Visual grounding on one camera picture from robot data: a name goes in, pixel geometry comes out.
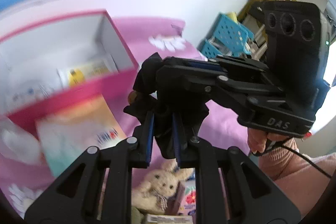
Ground floral pocket tissue pack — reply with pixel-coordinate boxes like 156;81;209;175
178;180;197;215

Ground black cloth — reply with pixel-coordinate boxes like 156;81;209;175
123;53;209;159

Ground beige bear plush toy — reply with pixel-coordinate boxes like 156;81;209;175
131;159;194;215

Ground cotton swab packet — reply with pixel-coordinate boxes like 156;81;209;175
4;53;118;112

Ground green turtle plush toy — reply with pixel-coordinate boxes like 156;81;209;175
131;206;145;224

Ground pink sweater right forearm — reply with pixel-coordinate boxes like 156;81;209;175
259;148;330;217

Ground right hand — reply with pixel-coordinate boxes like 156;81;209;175
248;128;288;154

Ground blue plastic basket rack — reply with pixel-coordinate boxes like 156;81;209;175
198;12;254;59

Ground pastel tissue pack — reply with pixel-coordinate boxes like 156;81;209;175
35;95;126;177

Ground white pump lotion bottle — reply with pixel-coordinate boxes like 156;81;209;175
0;116;43;165

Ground pink open cardboard box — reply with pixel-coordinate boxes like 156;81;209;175
1;10;138;133

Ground black camera box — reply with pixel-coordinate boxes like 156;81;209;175
263;1;329;111

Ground black cable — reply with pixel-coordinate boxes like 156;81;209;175
273;140;333;179

